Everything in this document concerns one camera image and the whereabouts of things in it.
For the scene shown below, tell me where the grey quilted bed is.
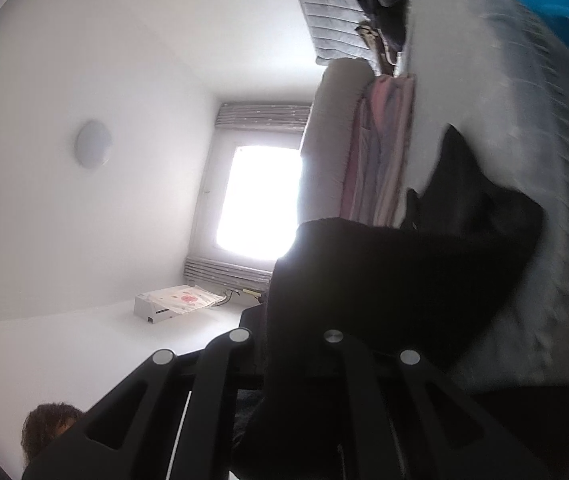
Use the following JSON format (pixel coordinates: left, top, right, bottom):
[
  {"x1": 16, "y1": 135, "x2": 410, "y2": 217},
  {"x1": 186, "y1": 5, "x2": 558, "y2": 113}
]
[{"x1": 401, "y1": 0, "x2": 569, "y2": 396}]

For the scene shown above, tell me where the person's head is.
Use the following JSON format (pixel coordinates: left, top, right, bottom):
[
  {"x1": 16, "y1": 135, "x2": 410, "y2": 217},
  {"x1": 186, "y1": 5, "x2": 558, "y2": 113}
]
[{"x1": 21, "y1": 401, "x2": 86, "y2": 476}]

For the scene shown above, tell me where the window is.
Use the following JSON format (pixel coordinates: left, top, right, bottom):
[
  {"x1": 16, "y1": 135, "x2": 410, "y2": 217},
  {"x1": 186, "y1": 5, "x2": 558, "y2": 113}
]
[{"x1": 189, "y1": 127, "x2": 313, "y2": 266}]

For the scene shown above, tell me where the round ceiling lamp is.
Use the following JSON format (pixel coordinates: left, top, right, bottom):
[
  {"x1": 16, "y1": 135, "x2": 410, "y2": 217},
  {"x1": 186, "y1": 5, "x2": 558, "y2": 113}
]
[{"x1": 74, "y1": 119, "x2": 112, "y2": 168}]

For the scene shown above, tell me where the grey folded duvet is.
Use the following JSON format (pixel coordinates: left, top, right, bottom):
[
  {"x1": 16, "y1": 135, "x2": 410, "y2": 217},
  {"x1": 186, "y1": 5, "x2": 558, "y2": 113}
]
[{"x1": 297, "y1": 57, "x2": 376, "y2": 227}]

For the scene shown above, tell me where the white cardboard box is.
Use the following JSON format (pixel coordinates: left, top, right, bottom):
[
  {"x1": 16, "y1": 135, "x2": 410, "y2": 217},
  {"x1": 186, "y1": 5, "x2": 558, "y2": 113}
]
[{"x1": 133, "y1": 283, "x2": 228, "y2": 326}]

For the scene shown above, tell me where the blue-grey folded blanket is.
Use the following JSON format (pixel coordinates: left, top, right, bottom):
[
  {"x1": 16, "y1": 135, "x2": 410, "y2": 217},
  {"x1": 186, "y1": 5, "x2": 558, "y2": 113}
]
[{"x1": 359, "y1": 80, "x2": 398, "y2": 226}]

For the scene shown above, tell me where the grey patterned curtain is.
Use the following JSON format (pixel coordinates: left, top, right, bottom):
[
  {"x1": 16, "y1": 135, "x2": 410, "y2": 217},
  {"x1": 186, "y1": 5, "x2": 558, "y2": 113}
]
[
  {"x1": 214, "y1": 102, "x2": 313, "y2": 134},
  {"x1": 183, "y1": 256, "x2": 273, "y2": 294}
]

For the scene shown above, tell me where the maroon folded blanket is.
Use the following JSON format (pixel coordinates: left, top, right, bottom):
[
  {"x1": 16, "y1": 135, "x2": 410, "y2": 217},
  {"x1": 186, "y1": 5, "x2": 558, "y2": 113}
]
[{"x1": 339, "y1": 80, "x2": 380, "y2": 223}]

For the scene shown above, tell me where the black quilted coat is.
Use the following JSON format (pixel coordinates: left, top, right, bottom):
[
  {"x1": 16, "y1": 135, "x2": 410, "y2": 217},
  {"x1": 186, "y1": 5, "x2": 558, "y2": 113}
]
[{"x1": 232, "y1": 124, "x2": 546, "y2": 480}]

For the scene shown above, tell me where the pink folded blanket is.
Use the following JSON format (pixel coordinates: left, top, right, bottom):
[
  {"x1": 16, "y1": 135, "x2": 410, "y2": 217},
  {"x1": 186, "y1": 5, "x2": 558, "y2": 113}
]
[{"x1": 372, "y1": 74, "x2": 408, "y2": 161}]

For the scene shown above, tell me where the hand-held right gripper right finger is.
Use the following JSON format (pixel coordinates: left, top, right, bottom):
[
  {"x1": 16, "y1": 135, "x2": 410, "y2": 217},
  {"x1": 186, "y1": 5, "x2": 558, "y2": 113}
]
[{"x1": 323, "y1": 329, "x2": 554, "y2": 480}]

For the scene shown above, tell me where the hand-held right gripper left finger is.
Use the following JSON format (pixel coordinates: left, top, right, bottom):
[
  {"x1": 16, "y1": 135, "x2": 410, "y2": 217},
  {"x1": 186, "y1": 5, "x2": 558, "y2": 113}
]
[{"x1": 21, "y1": 329, "x2": 254, "y2": 480}]

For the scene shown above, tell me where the grey padded headboard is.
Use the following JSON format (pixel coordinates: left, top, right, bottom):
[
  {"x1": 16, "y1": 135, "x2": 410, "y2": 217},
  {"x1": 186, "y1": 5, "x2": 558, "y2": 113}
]
[{"x1": 289, "y1": 0, "x2": 408, "y2": 77}]

